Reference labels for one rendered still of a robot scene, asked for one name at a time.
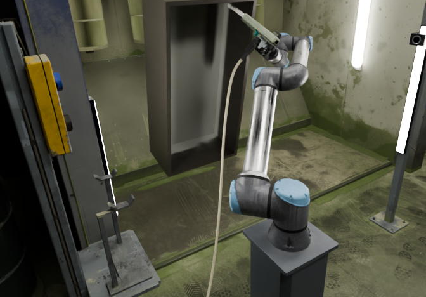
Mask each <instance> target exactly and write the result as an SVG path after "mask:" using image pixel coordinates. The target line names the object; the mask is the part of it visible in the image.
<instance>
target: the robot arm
mask: <svg viewBox="0 0 426 297"><path fill-rule="evenodd" d="M275 32H276V33H277V34H278V36H277V38H278V39H279V40H280V41H279V43H278V44H277V45H276V47H274V46H273V45H272V44H270V43H268V42H267V41H266V42H264V41H263V37H259V39H260V40H262V41H261V42H260V44H258V45H257V47H256V48H255V50H256V51H257V52H258V53H259V54H260V55H261V56H263V57H264V58H265V59H266V60H267V61H269V62H271V63H272V64H273V65H274V66H275V67H259V68H257V69H256V70H255V72H254V75H253V78H252V89H253V90H254V92H255V93H254V101H253V106H252V114H251V118H250V127H249V131H248V140H247V148H246V153H245V160H244V165H243V171H242V172H241V173H240V174H239V175H238V178H237V180H233V181H232V182H231V186H230V191H229V203H230V207H231V210H232V212H234V213H237V214H240V215H246V216H255V217H260V218H267V219H272V220H273V222H272V224H271V226H270V228H269V230H268V238H269V241H270V243H271V244H272V245H273V246H274V247H276V248H278V249H280V250H282V251H286V252H299V251H302V250H304V249H306V248H307V247H308V246H309V245H310V243H311V233H310V231H309V227H308V226H307V222H308V214H309V203H310V198H309V189H308V188H307V187H306V186H305V185H304V184H303V183H302V182H300V181H298V180H293V179H289V178H284V179H280V180H279V181H277V182H276V183H275V184H274V185H271V184H270V179H269V178H268V176H267V170H268V161H269V151H270V145H271V136H272V130H273V121H274V111H275V105H276V96H277V94H278V91H290V90H293V89H296V88H299V87H300V86H302V85H303V84H304V83H305V82H306V81H307V78H308V69H307V68H306V66H307V59H308V54H309V51H311V50H312V45H313V38H312V37H311V36H289V35H288V34H287V33H279V32H278V31H275ZM288 51H294V54H293V57H292V61H291V64H290V65H289V66H288V64H289V60H288V58H287V55H288ZM287 66H288V67H287Z"/></svg>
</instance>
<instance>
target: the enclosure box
mask: <svg viewBox="0 0 426 297"><path fill-rule="evenodd" d="M228 3H233V5H234V6H235V7H237V8H238V9H239V10H240V11H242V12H243V13H244V14H248V15H249V16H250V17H252V18H253V19H255V11H256V6H257V0H142V5H143V30H144V42H145V67H146V91H147V104H148V128H149V141H150V152H151V153H152V155H153V156H154V158H155V159H156V160H157V162H158V163H159V164H160V166H161V168H162V169H163V170H164V172H165V173H166V175H167V176H168V177H170V176H174V175H177V174H180V173H183V172H185V171H189V170H191V169H195V168H199V167H201V166H204V165H207V164H210V163H213V162H217V161H220V160H221V151H222V140H223V126H224V114H225V108H226V99H227V94H228V87H229V81H230V78H231V74H232V71H233V69H234V68H235V65H236V64H237V63H238V61H239V60H240V57H241V56H242V55H243V53H244V52H245V49H246V48H247V46H248V45H249V44H250V43H251V42H252V35H253V30H252V29H251V28H249V27H248V26H247V24H246V23H245V22H243V21H242V20H241V19H242V17H241V16H240V15H239V14H237V13H236V12H235V11H233V10H232V9H230V8H229V7H228ZM249 59H250V55H248V57H246V59H245V60H244V61H242V62H241V63H240V64H239V66H238V68H237V69H236V71H235V74H234V77H233V82H232V85H231V91H230V96H229V105H228V115H227V121H226V134H225V143H224V159H226V158H229V157H233V156H235V155H237V149H238V140H239V135H240V126H241V120H242V111H243V102H244V97H245V88H246V82H247V73H248V68H249Z"/></svg>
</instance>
